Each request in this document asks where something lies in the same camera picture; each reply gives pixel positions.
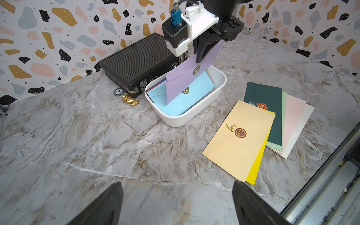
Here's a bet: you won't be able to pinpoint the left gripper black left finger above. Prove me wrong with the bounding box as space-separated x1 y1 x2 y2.
68 182 124 225

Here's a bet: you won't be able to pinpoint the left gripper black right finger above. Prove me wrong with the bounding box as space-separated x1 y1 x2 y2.
232 181 290 225

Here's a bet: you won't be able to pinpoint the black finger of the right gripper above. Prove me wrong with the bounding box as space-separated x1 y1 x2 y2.
195 33 221 63

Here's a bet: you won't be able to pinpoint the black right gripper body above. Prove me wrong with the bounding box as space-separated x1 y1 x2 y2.
193 16 244 45

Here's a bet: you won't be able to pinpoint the bright yellow envelope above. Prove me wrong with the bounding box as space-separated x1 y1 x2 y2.
244 107 275 185

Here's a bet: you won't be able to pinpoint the lilac envelope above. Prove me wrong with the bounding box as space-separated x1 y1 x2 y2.
166 40 225 104

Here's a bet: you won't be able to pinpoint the white storage tray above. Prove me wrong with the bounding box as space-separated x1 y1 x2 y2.
144 66 227 127

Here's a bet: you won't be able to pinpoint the red envelope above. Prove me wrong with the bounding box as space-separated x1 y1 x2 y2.
146 78 166 93

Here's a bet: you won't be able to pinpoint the pale yellow envelope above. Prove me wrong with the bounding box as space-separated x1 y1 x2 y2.
202 100 276 183

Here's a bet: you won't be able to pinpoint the light blue envelope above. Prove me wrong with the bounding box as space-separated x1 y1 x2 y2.
147 71 215 116

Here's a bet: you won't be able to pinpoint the dark green envelope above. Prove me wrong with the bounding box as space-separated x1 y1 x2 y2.
243 81 283 147

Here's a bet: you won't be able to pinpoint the mint green envelope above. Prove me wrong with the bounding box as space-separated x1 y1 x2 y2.
267 91 287 152

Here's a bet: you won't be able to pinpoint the black metal briefcase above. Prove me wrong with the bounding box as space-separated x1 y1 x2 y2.
94 33 188 98

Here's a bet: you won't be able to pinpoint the small brass keys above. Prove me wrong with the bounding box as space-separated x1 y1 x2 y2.
122 94 139 107

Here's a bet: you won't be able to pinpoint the pink envelope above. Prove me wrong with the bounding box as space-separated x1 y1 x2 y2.
273 94 306 155

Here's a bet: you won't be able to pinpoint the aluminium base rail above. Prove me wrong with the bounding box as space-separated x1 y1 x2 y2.
280 125 360 225

